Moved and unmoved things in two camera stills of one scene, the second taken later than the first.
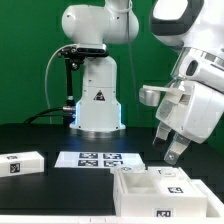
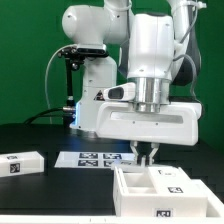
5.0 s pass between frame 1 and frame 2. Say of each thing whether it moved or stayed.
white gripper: moved
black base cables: stayed
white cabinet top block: stayed
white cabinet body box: stayed
